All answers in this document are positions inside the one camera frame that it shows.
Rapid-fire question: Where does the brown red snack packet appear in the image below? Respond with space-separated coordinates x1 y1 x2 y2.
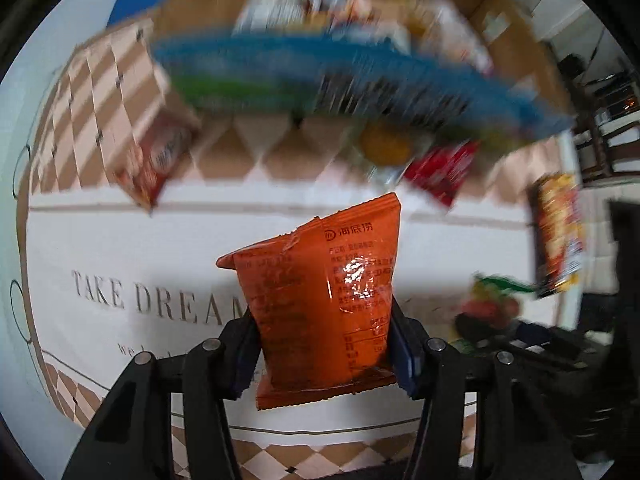
112 112 198 213

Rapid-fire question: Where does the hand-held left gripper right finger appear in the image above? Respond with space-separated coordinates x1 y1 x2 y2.
389 296 583 480

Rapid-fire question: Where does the cardboard box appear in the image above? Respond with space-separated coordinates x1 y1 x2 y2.
150 0 576 143

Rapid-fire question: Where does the grey white snack packet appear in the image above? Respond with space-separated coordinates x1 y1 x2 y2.
235 0 311 36

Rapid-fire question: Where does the clear egg yolk pastry packet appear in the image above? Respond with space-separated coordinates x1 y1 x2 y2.
350 120 416 181

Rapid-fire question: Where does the orange snack packet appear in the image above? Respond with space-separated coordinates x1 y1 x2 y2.
216 192 402 411

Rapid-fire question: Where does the checkered printed tablecloth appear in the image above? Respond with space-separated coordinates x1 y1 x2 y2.
20 15 591 480

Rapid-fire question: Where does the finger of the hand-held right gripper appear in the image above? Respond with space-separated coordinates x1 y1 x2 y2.
455 316 521 356
510 324 613 376

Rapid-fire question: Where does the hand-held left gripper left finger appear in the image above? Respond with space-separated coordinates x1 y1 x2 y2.
60 307 261 480

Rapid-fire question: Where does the small red snack packet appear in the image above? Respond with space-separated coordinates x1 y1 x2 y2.
402 141 481 208

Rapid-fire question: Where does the green candy packet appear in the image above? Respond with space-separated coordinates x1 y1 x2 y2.
452 272 543 333

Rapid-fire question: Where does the large red yellow chips bag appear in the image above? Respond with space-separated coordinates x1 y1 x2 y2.
530 172 586 301

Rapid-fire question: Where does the brown wooden chair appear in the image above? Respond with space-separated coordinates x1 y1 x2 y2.
570 105 640 181

